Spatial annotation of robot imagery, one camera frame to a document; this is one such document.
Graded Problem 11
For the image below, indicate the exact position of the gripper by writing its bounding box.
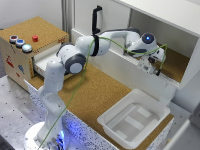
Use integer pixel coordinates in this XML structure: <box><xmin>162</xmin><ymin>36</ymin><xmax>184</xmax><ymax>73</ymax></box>
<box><xmin>137</xmin><ymin>54</ymin><xmax>162</xmax><ymax>76</ymax></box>

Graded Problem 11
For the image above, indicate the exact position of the pink block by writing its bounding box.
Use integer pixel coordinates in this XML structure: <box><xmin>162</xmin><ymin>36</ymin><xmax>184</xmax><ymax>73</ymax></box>
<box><xmin>31</xmin><ymin>34</ymin><xmax>39</xmax><ymax>43</ymax></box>

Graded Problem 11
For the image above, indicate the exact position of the white plastic box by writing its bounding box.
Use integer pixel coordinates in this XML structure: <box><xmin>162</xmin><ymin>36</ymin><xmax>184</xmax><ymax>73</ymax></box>
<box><xmin>96</xmin><ymin>88</ymin><xmax>172</xmax><ymax>150</ymax></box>

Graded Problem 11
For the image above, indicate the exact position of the white sliding door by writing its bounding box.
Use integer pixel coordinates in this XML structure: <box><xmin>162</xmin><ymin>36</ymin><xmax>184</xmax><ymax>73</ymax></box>
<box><xmin>73</xmin><ymin>0</ymin><xmax>133</xmax><ymax>46</ymax></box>

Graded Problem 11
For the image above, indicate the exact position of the white cabinet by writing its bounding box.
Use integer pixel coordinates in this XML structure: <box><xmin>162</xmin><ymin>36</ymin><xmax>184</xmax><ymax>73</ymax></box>
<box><xmin>70</xmin><ymin>0</ymin><xmax>200</xmax><ymax>108</ymax></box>

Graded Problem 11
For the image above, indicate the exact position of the wooden drawer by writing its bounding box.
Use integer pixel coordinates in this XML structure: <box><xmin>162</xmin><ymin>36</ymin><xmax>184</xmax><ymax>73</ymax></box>
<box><xmin>31</xmin><ymin>42</ymin><xmax>75</xmax><ymax>82</ymax></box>

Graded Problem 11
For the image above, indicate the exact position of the green button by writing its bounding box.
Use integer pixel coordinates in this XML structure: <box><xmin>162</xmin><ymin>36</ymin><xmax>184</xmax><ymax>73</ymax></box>
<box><xmin>21</xmin><ymin>43</ymin><xmax>34</xmax><ymax>54</ymax></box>

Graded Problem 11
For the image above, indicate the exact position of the wooden drawer box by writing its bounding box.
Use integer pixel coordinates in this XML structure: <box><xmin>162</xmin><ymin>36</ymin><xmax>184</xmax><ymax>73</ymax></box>
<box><xmin>0</xmin><ymin>16</ymin><xmax>71</xmax><ymax>92</ymax></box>

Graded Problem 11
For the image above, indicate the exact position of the blue button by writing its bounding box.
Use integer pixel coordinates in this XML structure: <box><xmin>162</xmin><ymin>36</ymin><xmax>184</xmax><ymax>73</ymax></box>
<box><xmin>15</xmin><ymin>38</ymin><xmax>26</xmax><ymax>48</ymax></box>

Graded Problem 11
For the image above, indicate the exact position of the red button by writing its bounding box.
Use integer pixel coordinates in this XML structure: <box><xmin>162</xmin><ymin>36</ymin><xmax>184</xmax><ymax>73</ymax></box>
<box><xmin>9</xmin><ymin>34</ymin><xmax>19</xmax><ymax>44</ymax></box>

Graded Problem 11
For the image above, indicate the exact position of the black door handle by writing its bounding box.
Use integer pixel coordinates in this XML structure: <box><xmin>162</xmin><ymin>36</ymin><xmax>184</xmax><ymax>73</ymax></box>
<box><xmin>92</xmin><ymin>5</ymin><xmax>103</xmax><ymax>36</ymax></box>

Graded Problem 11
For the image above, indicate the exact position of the green cable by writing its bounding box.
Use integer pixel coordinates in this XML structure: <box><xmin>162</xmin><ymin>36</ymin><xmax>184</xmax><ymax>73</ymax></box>
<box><xmin>37</xmin><ymin>35</ymin><xmax>169</xmax><ymax>150</ymax></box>

